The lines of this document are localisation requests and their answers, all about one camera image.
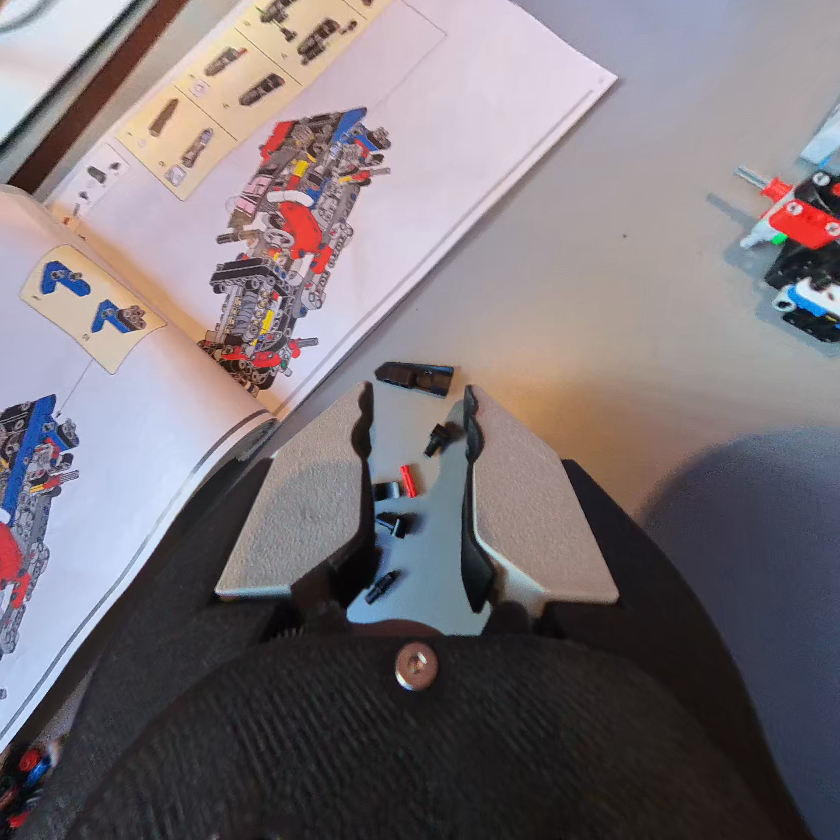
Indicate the grey desk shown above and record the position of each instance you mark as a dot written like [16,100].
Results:
[590,295]

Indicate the open instruction booklet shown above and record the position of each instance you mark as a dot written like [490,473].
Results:
[459,131]

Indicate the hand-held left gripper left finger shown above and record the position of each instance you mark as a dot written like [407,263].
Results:
[302,518]

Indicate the partly built toy car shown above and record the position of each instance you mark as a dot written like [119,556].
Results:
[800,223]

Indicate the pile of toy building pieces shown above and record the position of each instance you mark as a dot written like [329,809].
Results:
[29,768]

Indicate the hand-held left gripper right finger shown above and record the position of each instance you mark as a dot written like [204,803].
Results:
[538,525]

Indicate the black toy clip piece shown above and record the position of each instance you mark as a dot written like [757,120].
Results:
[413,379]

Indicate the cluster of small pins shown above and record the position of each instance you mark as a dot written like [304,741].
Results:
[408,480]

